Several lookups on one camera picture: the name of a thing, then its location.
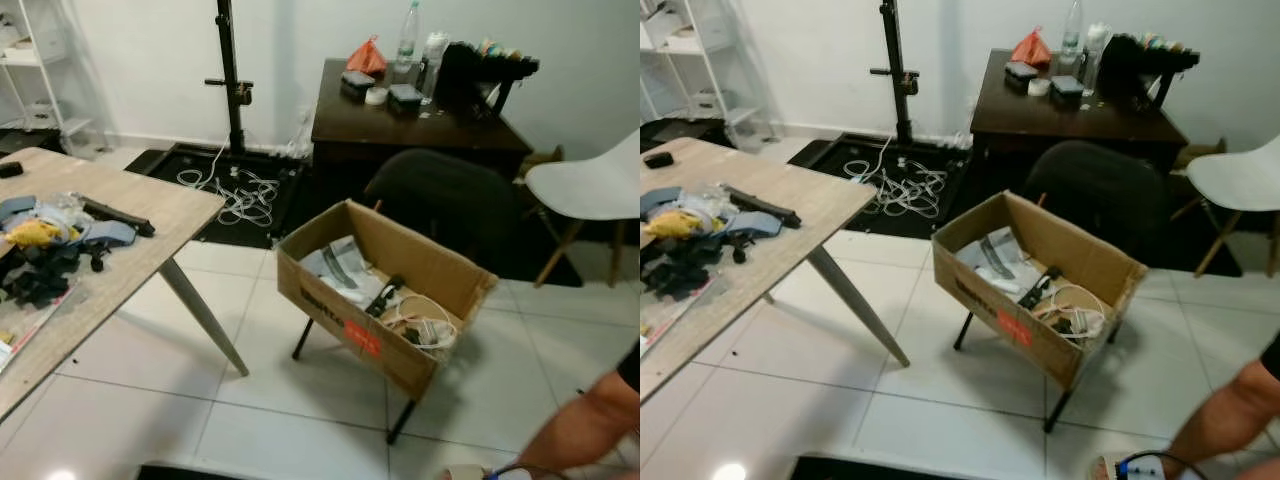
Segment black parts pile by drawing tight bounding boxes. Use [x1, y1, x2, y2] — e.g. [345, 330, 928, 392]
[0, 243, 109, 309]
[640, 235, 751, 301]

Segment blue grey cloth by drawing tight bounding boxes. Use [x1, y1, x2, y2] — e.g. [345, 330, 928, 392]
[640, 186, 783, 241]
[0, 195, 138, 251]

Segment long black bar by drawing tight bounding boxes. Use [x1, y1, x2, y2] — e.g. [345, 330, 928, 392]
[80, 197, 157, 239]
[722, 186, 803, 229]

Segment black desk rack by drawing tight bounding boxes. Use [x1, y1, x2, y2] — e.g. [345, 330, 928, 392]
[436, 40, 541, 116]
[1098, 32, 1201, 106]

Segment black chair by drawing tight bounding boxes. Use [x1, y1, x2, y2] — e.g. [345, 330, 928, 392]
[291, 148, 521, 446]
[952, 140, 1176, 434]

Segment black tool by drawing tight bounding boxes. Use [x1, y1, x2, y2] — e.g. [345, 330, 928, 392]
[364, 275, 407, 319]
[1017, 266, 1063, 309]

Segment white coiled cable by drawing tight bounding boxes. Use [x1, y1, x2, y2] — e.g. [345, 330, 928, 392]
[1035, 283, 1109, 343]
[380, 292, 459, 353]

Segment white tangled cables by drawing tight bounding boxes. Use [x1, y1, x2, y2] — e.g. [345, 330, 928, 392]
[176, 140, 283, 229]
[843, 135, 949, 219]

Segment white device with blue cable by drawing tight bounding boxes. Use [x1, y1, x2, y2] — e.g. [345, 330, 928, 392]
[443, 462, 531, 480]
[1093, 450, 1211, 480]

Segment printed magazine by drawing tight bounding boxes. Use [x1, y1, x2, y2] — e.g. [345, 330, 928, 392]
[640, 280, 726, 351]
[0, 285, 76, 376]

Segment brown cardboard box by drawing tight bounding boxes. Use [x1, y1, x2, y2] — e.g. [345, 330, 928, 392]
[276, 199, 499, 403]
[932, 190, 1149, 391]

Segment white shelf rack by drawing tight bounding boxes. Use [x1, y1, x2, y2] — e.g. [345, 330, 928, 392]
[640, 0, 761, 146]
[0, 0, 96, 151]

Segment orange bag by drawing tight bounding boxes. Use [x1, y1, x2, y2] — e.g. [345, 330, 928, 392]
[1010, 27, 1053, 69]
[346, 36, 388, 77]

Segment black floor mat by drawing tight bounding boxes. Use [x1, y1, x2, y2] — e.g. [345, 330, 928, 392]
[124, 143, 584, 289]
[787, 133, 1244, 279]

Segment white shell chair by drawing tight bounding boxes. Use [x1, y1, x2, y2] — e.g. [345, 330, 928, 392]
[1185, 133, 1280, 279]
[524, 128, 641, 289]

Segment dark wooden desk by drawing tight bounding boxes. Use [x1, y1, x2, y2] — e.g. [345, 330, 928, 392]
[310, 58, 534, 216]
[968, 48, 1191, 201]

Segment clear plastic bottle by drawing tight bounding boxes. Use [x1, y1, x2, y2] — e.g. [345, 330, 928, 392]
[396, 0, 421, 73]
[1062, 0, 1085, 63]

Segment yellow crumpled trash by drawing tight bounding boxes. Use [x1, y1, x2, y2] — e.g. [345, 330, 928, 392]
[5, 218, 69, 249]
[648, 208, 706, 239]

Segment clear drinking flask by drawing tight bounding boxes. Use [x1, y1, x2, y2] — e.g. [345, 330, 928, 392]
[1083, 22, 1113, 93]
[421, 32, 451, 101]

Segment clear plastic wrap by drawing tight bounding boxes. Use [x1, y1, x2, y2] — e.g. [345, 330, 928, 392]
[685, 183, 736, 216]
[35, 192, 91, 226]

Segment black flat floor object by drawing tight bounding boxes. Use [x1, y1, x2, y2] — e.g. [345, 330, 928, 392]
[790, 455, 901, 480]
[135, 462, 251, 480]

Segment light wooden table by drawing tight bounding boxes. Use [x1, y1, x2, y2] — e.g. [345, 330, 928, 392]
[0, 148, 250, 421]
[640, 137, 911, 401]

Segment black stand pole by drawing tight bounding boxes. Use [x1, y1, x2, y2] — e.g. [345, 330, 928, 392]
[870, 0, 921, 146]
[204, 0, 255, 156]

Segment white printed paper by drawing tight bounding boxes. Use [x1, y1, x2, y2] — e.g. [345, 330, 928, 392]
[299, 236, 386, 306]
[955, 227, 1041, 296]

